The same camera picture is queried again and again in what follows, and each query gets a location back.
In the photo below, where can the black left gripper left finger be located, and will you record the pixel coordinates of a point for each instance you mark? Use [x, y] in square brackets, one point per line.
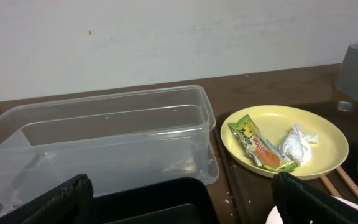
[69, 202]

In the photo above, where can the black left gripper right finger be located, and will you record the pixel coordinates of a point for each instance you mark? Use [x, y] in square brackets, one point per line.
[298, 202]

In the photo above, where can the pink white bowl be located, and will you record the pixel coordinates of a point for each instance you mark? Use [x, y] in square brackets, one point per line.
[275, 218]

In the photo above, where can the white tissue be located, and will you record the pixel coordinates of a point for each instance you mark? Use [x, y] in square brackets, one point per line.
[296, 145]

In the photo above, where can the green orange snack wrapper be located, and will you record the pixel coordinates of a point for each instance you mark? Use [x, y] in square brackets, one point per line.
[258, 147]

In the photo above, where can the clear plastic waste bin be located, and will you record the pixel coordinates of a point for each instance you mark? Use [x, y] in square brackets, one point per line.
[120, 141]

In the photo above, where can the black waste tray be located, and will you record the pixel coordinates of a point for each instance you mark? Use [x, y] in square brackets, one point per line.
[184, 200]

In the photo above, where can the yellow plate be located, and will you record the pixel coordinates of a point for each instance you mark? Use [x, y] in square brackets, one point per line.
[275, 121]

